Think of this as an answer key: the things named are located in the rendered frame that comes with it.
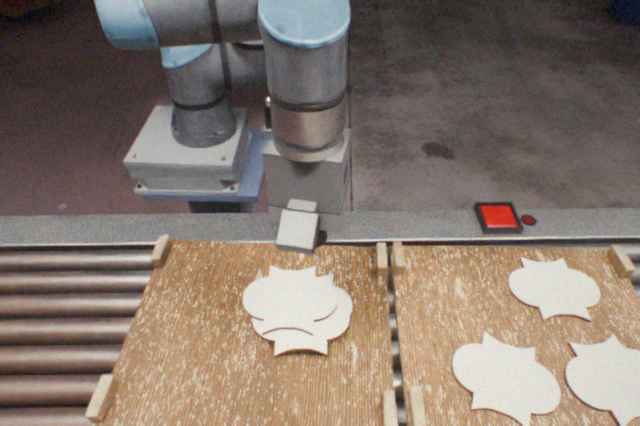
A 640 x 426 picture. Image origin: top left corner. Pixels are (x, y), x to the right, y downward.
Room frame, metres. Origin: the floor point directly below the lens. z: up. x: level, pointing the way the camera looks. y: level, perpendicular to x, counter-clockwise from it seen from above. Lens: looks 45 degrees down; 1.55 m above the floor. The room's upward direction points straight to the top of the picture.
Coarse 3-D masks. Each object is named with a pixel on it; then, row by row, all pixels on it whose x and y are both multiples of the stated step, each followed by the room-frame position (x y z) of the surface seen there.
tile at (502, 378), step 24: (456, 360) 0.31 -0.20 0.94; (480, 360) 0.31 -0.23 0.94; (504, 360) 0.31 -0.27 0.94; (528, 360) 0.31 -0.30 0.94; (480, 384) 0.27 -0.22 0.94; (504, 384) 0.27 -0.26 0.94; (528, 384) 0.27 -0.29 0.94; (552, 384) 0.27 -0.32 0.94; (480, 408) 0.24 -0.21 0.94; (504, 408) 0.24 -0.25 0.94; (528, 408) 0.24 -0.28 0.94; (552, 408) 0.24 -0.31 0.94
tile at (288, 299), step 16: (272, 272) 0.45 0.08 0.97; (288, 272) 0.45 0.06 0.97; (304, 272) 0.45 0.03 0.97; (256, 288) 0.42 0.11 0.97; (272, 288) 0.42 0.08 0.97; (288, 288) 0.42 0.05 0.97; (304, 288) 0.42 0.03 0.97; (320, 288) 0.42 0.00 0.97; (256, 304) 0.39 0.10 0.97; (272, 304) 0.39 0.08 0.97; (288, 304) 0.39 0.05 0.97; (304, 304) 0.39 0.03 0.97; (320, 304) 0.39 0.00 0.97; (336, 304) 0.39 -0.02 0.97; (272, 320) 0.36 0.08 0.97; (288, 320) 0.36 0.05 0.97; (304, 320) 0.36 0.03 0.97; (320, 320) 0.36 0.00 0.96
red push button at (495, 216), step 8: (480, 208) 0.65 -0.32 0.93; (488, 208) 0.65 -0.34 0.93; (496, 208) 0.65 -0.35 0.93; (504, 208) 0.65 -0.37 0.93; (488, 216) 0.62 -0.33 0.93; (496, 216) 0.62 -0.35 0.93; (504, 216) 0.62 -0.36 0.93; (512, 216) 0.62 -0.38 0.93; (488, 224) 0.60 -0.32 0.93; (496, 224) 0.60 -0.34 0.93; (504, 224) 0.60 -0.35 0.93; (512, 224) 0.60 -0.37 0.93
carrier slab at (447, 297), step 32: (416, 256) 0.51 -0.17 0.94; (448, 256) 0.51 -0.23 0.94; (480, 256) 0.51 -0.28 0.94; (512, 256) 0.51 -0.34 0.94; (544, 256) 0.51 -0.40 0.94; (576, 256) 0.51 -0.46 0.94; (416, 288) 0.44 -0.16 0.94; (448, 288) 0.44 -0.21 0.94; (480, 288) 0.44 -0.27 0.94; (608, 288) 0.44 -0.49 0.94; (416, 320) 0.38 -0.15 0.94; (448, 320) 0.38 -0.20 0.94; (480, 320) 0.38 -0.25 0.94; (512, 320) 0.38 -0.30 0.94; (576, 320) 0.38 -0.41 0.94; (608, 320) 0.38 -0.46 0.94; (416, 352) 0.33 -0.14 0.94; (448, 352) 0.33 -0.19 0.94; (544, 352) 0.33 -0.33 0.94; (416, 384) 0.28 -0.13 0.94; (448, 384) 0.28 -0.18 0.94; (448, 416) 0.23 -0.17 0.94; (480, 416) 0.23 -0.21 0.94; (544, 416) 0.23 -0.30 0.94; (576, 416) 0.23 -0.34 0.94; (608, 416) 0.23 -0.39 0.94
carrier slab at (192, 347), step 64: (192, 256) 0.51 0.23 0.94; (256, 256) 0.51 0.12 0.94; (320, 256) 0.51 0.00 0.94; (192, 320) 0.38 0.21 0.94; (384, 320) 0.38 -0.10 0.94; (128, 384) 0.28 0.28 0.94; (192, 384) 0.28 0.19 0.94; (256, 384) 0.28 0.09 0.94; (320, 384) 0.28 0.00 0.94; (384, 384) 0.28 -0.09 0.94
